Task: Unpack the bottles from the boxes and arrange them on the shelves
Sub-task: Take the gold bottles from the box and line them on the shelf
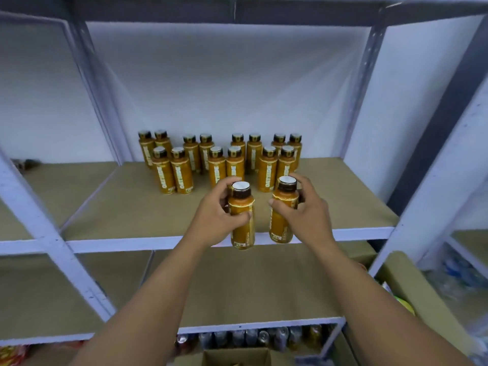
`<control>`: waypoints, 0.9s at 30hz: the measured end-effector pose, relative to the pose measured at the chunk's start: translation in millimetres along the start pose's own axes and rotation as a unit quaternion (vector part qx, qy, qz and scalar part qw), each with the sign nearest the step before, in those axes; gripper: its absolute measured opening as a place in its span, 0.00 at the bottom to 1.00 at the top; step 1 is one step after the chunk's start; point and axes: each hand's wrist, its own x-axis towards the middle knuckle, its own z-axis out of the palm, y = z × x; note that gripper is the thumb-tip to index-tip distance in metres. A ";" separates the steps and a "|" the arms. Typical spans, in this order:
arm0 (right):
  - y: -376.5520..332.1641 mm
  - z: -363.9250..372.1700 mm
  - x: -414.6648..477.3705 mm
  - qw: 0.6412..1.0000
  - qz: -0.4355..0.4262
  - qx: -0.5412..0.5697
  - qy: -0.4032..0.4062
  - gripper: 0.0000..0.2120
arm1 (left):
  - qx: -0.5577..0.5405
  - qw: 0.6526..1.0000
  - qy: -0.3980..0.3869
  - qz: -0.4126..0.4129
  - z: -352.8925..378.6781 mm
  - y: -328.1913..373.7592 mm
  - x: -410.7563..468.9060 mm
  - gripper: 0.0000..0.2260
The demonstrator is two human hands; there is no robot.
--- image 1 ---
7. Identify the white metal shelving rack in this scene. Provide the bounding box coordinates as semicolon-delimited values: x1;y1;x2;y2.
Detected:
0;0;488;366

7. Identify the plain brown carton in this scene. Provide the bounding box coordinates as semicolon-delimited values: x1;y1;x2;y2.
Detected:
372;251;478;366

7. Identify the person's right hand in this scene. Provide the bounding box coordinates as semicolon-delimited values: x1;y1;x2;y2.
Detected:
268;173;337;253

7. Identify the red yellow snack packet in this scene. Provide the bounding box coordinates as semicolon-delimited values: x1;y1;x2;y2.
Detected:
0;344;25;366

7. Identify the person's right forearm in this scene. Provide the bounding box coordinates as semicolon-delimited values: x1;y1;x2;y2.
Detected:
309;238;475;366

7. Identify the row of silver cans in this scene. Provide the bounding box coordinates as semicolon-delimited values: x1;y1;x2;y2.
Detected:
174;324;326;353

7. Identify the orange bottle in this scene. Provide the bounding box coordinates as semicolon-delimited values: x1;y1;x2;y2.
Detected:
268;176;300;246
229;181;257;251

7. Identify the person's left hand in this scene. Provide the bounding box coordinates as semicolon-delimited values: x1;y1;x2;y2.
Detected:
182;176;252;249

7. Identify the group of orange Oatside bottles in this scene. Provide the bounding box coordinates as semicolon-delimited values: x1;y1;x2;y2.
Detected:
137;130;303;196

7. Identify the striped red cloth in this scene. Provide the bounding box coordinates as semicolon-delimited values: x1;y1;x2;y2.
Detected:
11;157;41;171

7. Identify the green yellow snack packet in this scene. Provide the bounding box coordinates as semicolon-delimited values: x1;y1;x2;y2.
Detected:
392;296;418;318

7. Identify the person's left forearm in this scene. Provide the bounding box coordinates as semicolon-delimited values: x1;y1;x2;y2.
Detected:
69;236;224;366

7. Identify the brown cardboard box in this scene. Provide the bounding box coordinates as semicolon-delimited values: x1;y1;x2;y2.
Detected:
171;347;295;366

